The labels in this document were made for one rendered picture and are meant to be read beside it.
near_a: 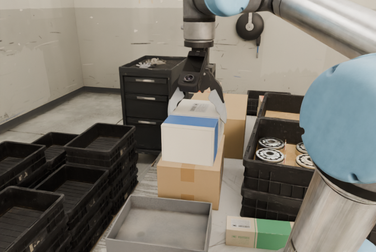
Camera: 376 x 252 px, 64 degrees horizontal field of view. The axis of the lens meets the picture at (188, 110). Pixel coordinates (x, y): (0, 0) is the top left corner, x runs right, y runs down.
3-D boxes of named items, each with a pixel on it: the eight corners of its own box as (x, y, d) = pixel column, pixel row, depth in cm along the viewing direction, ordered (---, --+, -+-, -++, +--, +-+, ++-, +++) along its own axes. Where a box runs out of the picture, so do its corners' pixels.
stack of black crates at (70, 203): (78, 270, 149) (69, 214, 137) (26, 259, 155) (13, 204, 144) (114, 218, 185) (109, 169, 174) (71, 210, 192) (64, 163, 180)
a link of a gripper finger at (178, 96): (174, 112, 83) (193, 87, 79) (168, 120, 77) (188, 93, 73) (165, 106, 83) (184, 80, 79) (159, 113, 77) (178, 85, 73)
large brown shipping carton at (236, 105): (242, 159, 141) (245, 120, 134) (180, 153, 147) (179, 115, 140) (245, 127, 178) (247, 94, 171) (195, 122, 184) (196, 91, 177)
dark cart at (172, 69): (173, 170, 265) (171, 69, 235) (126, 164, 275) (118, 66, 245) (188, 141, 320) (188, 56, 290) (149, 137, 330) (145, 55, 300)
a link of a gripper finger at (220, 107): (236, 111, 78) (217, 82, 77) (234, 119, 73) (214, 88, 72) (226, 117, 80) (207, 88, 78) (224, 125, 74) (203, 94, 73)
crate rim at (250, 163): (347, 184, 86) (348, 176, 85) (241, 167, 95) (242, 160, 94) (332, 130, 121) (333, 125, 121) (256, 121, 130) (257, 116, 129)
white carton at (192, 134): (212, 166, 68) (214, 130, 65) (161, 160, 70) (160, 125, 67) (224, 131, 86) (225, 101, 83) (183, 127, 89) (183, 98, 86)
